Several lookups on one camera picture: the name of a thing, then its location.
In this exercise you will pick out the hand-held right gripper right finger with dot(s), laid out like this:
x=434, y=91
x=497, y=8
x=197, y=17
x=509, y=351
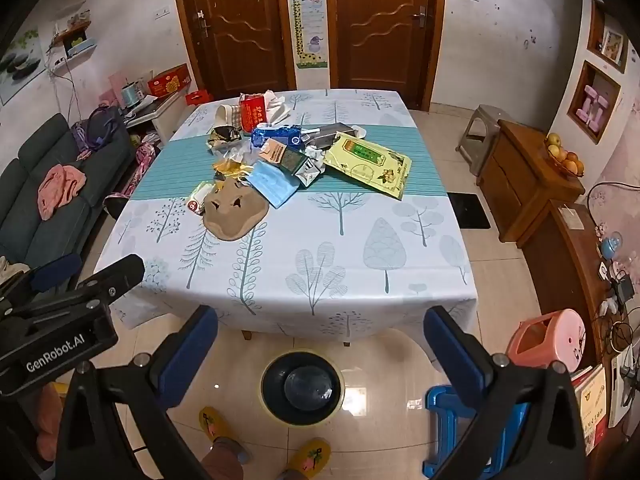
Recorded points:
x=455, y=355

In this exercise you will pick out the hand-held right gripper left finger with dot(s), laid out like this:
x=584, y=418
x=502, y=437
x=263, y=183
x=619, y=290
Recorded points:
x=192, y=355

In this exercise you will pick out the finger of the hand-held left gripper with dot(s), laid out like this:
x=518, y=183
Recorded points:
x=52, y=272
x=120, y=272

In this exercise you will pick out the dark bin with yellow rim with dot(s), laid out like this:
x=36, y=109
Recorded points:
x=301, y=390

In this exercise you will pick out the brown paper bag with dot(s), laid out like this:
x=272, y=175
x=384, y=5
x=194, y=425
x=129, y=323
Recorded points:
x=232, y=207

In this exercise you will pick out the yellow snack packet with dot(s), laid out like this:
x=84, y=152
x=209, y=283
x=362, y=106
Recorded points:
x=230, y=166

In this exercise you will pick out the blue face mask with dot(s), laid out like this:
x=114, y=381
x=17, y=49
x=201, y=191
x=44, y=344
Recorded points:
x=272, y=185

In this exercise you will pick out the blue packet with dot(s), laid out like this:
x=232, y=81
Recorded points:
x=280, y=136

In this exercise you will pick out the white green print wrapper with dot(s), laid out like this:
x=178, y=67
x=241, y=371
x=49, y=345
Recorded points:
x=307, y=172

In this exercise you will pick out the yellow green packet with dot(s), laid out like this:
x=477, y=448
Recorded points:
x=367, y=160

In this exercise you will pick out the person's left hand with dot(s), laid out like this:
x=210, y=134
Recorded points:
x=49, y=415

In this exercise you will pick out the dark green sofa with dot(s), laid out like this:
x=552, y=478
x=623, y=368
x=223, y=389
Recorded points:
x=30, y=240

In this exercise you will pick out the blue plastic stool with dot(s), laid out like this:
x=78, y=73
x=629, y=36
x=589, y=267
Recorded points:
x=450, y=410

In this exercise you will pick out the yellow slipper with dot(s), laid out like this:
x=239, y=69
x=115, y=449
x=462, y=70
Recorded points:
x=215, y=425
x=307, y=455

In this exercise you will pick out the pink cloth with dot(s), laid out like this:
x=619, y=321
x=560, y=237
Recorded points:
x=57, y=190

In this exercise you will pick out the pink plastic stool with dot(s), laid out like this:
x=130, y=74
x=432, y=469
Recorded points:
x=550, y=332

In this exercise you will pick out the white red wrapper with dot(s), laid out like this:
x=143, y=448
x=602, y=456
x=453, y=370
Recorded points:
x=197, y=201

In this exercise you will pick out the pink patterned hoverboard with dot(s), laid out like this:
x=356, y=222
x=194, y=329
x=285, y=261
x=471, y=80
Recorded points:
x=142, y=160

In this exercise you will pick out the dark wooden sideboard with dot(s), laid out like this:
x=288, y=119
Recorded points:
x=565, y=270

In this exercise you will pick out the books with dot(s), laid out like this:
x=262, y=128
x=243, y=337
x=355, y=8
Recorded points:
x=590, y=400

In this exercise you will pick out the table with tree tablecloth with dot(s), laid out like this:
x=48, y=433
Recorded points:
x=300, y=260

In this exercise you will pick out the black floor mat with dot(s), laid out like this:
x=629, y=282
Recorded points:
x=467, y=210

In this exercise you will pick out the purple bag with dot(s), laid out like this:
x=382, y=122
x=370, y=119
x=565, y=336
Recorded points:
x=97, y=127

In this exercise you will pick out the low white cabinet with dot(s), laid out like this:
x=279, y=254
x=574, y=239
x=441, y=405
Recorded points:
x=155, y=110

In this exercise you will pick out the black gold wrapper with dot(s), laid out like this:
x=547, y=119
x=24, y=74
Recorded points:
x=225, y=136

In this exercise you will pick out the metal pot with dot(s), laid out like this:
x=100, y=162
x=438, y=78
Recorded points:
x=131, y=95

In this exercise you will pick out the black power adapter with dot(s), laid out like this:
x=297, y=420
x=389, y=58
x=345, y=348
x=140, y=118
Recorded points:
x=625, y=287

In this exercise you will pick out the low wooden cabinet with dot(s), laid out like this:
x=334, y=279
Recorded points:
x=525, y=185

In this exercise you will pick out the blue round toy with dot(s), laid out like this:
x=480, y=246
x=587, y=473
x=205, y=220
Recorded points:
x=611, y=247

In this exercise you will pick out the striped paper cup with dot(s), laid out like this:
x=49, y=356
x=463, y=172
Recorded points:
x=227, y=115

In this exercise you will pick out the small red gift box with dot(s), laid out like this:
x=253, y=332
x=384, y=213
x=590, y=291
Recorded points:
x=199, y=97

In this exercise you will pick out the brown kraft packet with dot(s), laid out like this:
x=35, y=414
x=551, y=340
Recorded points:
x=274, y=151

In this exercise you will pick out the orange carton box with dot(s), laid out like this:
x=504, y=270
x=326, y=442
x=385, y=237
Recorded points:
x=169, y=80

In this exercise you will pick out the grey plastic stool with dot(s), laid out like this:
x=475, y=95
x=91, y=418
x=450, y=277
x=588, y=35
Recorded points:
x=480, y=132

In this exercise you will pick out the white crumpled paper bag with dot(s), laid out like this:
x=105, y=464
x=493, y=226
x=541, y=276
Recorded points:
x=277, y=105

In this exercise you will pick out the dark grey packet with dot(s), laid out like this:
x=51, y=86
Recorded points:
x=335, y=133

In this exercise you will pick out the brown wooden door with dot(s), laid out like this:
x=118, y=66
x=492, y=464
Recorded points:
x=240, y=25
x=385, y=25

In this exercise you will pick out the pink dumbbells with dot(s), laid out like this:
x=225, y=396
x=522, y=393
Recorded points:
x=592, y=105

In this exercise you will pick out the giraffe height chart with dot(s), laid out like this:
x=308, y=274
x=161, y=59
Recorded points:
x=310, y=15

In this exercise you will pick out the stone print wall picture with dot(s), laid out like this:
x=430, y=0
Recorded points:
x=20, y=60

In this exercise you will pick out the wall shelf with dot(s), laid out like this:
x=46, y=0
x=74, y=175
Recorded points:
x=75, y=42

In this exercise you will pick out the wooden framed wall niche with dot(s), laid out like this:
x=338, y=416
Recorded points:
x=575, y=90

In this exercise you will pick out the wall niche with picture frame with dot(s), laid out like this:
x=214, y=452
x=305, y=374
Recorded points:
x=607, y=40

